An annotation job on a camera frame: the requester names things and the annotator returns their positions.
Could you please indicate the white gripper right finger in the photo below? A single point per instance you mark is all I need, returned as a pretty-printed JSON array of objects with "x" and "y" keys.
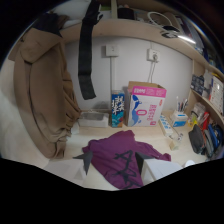
[{"x": 156, "y": 169}]

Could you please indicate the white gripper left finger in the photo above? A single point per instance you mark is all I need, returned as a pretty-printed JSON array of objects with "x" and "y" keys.
[{"x": 68, "y": 169}]

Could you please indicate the purple shirt with black print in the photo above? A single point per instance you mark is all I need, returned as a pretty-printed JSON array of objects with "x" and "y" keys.
[{"x": 121, "y": 159}]

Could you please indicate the white power strip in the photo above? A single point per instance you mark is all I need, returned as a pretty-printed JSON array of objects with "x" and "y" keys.
[{"x": 166, "y": 125}]

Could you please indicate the black bag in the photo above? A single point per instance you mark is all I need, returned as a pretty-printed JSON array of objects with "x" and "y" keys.
[{"x": 196, "y": 138}]

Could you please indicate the blue and white tissue box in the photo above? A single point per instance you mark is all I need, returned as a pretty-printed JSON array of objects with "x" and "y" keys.
[{"x": 179, "y": 118}]

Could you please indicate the clear plastic storage box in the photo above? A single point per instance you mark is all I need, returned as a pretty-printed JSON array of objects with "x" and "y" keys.
[{"x": 93, "y": 118}]

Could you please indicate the pink and white cardboard box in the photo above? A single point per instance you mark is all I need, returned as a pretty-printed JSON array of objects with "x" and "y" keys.
[{"x": 145, "y": 104}]

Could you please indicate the pens in holder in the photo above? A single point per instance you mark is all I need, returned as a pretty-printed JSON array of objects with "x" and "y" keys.
[{"x": 181, "y": 105}]

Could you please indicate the blue drink carton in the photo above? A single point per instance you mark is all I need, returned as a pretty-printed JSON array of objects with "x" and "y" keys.
[{"x": 117, "y": 108}]

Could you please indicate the brown hanging coat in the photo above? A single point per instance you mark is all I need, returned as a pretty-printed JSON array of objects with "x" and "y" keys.
[{"x": 44, "y": 90}]

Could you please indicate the black hanging scarf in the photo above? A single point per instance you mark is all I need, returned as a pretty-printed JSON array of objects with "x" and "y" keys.
[{"x": 86, "y": 50}]

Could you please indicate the wooden shelf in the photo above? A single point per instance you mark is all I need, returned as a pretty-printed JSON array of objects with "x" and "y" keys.
[{"x": 140, "y": 33}]

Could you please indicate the white wall socket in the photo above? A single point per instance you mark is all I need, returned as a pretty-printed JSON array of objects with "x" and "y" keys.
[{"x": 153, "y": 55}]

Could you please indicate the white wall switch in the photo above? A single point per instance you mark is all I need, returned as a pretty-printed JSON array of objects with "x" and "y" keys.
[{"x": 112, "y": 50}]

